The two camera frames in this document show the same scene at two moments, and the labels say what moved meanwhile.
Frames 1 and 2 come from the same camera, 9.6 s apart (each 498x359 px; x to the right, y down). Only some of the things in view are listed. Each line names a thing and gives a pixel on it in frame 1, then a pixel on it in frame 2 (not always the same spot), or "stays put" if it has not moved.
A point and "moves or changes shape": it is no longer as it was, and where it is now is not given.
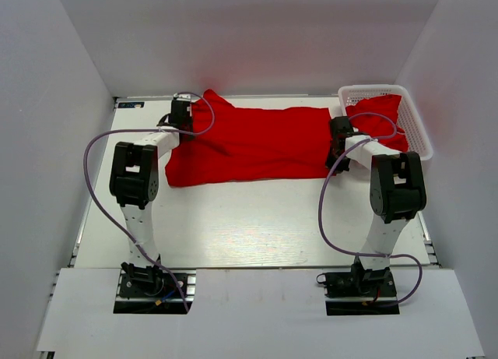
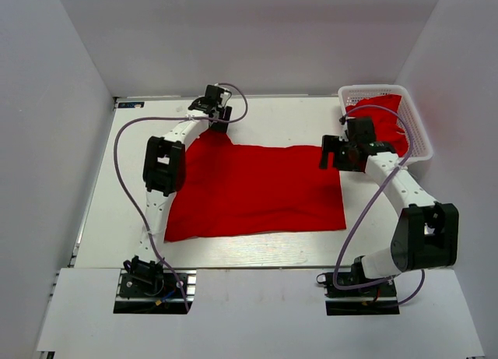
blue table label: [130, 104] stays put
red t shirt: [231, 143] moves or changes shape
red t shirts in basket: [377, 117] stays put
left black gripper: [190, 122] to [221, 126]
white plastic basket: [409, 119] stays put
